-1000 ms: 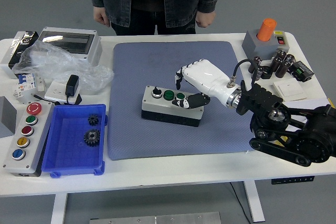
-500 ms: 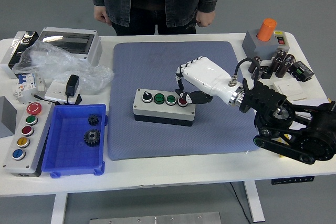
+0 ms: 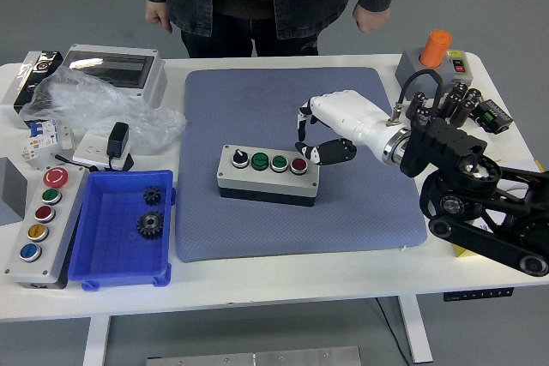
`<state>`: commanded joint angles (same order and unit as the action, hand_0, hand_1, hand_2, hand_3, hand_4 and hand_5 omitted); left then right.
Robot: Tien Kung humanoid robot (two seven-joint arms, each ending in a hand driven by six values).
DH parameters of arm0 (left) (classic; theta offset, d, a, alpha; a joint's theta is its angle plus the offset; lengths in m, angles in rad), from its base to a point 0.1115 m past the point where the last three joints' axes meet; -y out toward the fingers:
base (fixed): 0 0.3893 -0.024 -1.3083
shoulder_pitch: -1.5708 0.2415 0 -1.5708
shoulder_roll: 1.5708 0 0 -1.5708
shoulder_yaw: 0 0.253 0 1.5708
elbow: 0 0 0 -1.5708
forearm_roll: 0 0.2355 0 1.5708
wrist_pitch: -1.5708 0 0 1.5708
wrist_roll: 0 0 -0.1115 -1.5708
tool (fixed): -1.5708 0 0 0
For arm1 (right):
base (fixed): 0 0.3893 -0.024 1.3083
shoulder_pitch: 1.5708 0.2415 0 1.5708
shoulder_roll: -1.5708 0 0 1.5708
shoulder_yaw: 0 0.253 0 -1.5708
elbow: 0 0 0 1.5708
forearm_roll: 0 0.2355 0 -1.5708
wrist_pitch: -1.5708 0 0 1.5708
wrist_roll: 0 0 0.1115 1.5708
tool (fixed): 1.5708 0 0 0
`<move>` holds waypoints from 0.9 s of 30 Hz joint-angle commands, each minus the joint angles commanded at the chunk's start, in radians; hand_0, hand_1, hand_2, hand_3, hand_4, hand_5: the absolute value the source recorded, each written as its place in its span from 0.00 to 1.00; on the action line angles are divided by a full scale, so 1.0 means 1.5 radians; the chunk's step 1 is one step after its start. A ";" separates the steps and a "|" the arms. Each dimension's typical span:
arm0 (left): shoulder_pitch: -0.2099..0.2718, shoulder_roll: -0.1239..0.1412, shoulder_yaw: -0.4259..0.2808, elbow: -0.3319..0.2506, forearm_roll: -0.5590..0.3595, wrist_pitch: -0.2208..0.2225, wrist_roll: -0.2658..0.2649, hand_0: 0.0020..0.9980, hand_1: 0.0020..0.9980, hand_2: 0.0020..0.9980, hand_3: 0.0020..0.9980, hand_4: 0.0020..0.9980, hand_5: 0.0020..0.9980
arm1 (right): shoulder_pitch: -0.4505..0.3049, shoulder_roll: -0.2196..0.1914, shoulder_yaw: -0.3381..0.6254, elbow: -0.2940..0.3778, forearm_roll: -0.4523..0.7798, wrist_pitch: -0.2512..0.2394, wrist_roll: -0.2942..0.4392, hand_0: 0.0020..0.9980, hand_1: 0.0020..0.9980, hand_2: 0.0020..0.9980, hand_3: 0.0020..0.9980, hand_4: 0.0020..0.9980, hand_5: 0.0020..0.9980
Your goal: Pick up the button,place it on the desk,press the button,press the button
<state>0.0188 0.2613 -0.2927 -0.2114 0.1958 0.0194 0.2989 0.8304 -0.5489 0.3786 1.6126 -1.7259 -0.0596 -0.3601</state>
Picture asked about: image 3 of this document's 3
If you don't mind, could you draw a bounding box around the person's left hand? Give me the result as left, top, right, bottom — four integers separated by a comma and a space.
352, 2, 390, 35

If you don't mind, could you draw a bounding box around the person's right hand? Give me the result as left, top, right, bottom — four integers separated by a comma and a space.
144, 0, 173, 34

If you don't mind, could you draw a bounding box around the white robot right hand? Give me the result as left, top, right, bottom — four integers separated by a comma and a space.
294, 90, 407, 167

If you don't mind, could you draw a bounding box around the grey four-button control box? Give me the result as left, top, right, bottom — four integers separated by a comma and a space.
216, 144, 321, 207

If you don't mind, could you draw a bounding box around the grey five-button control box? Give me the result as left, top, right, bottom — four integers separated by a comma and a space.
3, 165, 89, 290

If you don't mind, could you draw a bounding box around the grey square base block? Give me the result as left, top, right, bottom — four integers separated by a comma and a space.
395, 47, 475, 99

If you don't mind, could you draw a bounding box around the grey distribution box dark window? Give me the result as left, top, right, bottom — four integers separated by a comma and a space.
57, 43, 168, 109

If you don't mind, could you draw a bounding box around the orange cylinder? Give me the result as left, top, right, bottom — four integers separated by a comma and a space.
419, 29, 453, 69

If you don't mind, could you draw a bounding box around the clear plastic bag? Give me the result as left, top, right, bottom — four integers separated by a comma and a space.
19, 66, 188, 151

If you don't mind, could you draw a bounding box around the black power adapter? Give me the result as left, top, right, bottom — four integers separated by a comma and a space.
106, 121, 135, 172

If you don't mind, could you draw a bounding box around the black module green terminal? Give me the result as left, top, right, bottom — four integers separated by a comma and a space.
471, 99, 515, 135

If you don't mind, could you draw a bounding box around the blue-grey fabric mat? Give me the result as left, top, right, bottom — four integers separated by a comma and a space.
174, 66, 429, 263

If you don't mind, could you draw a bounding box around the white box shiny black panel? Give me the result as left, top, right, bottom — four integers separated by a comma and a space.
0, 50, 64, 129

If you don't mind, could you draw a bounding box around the white blue circuit breaker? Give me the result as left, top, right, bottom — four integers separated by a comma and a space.
19, 119, 61, 170

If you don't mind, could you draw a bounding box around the small black gear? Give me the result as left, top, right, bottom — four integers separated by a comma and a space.
142, 185, 162, 207

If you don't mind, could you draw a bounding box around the large black gear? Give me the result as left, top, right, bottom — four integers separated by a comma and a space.
136, 210, 166, 238

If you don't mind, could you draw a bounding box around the black table control panel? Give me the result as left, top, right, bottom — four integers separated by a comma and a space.
443, 286, 515, 303

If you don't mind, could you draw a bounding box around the white table leg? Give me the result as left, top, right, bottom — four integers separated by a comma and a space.
82, 316, 112, 366
396, 296, 434, 363

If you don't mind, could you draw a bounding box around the grey metal block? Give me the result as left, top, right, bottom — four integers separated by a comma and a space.
0, 156, 27, 226

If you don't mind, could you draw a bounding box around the blue plastic bin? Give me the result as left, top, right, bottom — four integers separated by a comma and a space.
67, 169, 178, 291

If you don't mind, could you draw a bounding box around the white switch box red button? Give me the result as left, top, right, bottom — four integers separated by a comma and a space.
445, 49, 474, 82

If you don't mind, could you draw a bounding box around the white wall socket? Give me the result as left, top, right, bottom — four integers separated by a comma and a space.
71, 131, 132, 172

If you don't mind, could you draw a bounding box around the black adapter cord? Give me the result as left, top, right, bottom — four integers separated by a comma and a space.
51, 152, 102, 172

